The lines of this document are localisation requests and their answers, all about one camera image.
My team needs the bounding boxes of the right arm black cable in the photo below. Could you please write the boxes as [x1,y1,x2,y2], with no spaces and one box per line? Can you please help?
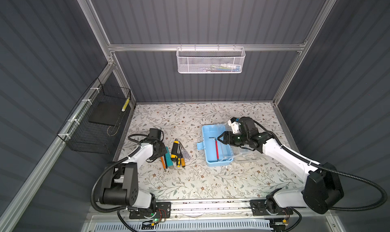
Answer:
[252,119,388,212]

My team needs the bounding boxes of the aluminium front rail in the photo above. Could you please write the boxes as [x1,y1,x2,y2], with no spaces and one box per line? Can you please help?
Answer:
[85,198,333,223]

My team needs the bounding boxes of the yellow black ratchet screwdriver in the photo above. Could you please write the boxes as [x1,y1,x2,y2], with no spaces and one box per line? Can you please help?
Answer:
[171,139,180,162]

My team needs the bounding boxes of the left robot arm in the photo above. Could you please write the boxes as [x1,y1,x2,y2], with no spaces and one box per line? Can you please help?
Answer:
[90,128,167,213]

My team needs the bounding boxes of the black foam pad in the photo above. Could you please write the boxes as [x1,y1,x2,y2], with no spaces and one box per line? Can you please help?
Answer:
[88,102,125,126]

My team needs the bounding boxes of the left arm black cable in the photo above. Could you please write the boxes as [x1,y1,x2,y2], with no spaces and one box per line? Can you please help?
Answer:
[90,133,153,213]

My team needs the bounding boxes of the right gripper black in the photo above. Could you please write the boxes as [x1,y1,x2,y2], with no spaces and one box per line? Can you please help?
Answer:
[217,131,248,146]

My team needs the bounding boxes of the white wire mesh basket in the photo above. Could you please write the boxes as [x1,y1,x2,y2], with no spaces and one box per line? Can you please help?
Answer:
[176,47,246,74]

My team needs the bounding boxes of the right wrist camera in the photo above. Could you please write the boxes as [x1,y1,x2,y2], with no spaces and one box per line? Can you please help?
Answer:
[227,117,241,134]

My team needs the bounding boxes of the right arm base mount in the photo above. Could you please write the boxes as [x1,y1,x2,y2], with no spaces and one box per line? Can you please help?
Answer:
[249,199,294,217]

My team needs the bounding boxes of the small yellow black screwdriver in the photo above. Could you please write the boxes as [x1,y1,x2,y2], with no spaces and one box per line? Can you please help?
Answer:
[176,154,185,168]

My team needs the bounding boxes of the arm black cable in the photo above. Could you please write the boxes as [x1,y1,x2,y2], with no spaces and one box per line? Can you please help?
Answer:
[252,119,388,212]
[90,133,153,213]

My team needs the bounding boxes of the black wire basket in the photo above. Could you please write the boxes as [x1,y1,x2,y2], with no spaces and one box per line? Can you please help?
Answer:
[57,79,132,154]

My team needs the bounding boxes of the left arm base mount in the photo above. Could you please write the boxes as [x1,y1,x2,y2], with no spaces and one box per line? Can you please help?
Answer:
[129,202,172,219]

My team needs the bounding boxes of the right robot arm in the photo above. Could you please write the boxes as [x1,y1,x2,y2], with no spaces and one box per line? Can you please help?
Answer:
[217,117,344,215]

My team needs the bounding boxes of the yellow marker in basket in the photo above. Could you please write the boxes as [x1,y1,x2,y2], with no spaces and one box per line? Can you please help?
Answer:
[121,97,130,112]

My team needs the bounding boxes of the red hex key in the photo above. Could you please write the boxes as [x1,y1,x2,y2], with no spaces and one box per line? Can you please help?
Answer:
[209,137,219,161]

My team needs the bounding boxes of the white perforated cable duct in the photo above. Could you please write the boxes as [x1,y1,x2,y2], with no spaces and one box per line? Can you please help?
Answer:
[91,219,275,232]

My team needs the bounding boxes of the items in white basket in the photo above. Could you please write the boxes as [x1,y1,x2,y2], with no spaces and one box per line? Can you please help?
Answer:
[199,63,242,73]

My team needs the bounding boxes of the blue plastic tool box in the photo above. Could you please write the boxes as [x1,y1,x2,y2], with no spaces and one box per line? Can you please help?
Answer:
[197,124,234,167]

